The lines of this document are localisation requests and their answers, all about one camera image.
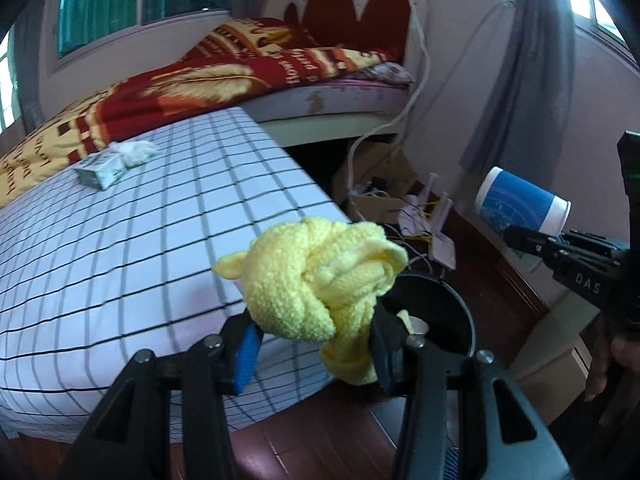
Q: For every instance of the person's right hand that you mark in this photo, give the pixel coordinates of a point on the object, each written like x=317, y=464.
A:
x=600, y=360

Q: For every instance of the small window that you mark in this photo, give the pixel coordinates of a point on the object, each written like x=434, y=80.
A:
x=7, y=90

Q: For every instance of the large window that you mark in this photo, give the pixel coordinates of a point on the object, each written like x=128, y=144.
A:
x=100, y=5

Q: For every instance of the yellow knitted cloth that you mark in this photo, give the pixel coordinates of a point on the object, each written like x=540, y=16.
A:
x=310, y=270

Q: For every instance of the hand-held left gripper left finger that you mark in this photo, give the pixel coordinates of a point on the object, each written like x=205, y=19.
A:
x=247, y=355

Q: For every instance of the white router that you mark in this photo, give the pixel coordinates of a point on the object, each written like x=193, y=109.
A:
x=442, y=250

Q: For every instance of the blue grey curtain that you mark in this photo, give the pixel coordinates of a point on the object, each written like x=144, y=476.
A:
x=525, y=85

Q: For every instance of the white bed frame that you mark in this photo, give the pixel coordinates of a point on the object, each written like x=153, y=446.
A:
x=350, y=105

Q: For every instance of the red padded headboard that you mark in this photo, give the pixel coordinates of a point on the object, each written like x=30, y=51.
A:
x=330, y=10

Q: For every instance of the bright side window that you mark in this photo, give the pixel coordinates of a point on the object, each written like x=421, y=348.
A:
x=595, y=5

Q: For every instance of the blue white paper cup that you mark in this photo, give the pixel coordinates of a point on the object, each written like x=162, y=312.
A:
x=515, y=200

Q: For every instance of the cardboard box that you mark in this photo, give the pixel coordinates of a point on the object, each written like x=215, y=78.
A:
x=380, y=160

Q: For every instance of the purple floral bedsheet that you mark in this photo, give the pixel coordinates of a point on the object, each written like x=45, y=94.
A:
x=385, y=74

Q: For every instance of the white crumpled tissue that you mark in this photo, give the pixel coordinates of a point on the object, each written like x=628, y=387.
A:
x=137, y=152

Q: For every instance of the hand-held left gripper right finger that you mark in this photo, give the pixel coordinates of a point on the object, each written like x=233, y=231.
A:
x=380, y=355

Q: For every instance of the black trash bin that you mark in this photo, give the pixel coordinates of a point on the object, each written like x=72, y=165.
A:
x=440, y=310

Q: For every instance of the white box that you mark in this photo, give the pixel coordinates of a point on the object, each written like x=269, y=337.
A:
x=550, y=360

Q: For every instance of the red yellow printed blanket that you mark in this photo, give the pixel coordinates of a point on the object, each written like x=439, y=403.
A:
x=200, y=80

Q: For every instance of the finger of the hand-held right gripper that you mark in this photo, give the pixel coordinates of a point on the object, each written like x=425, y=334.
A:
x=595, y=240
x=530, y=242

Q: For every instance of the green white carton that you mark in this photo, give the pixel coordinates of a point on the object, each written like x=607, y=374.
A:
x=102, y=170

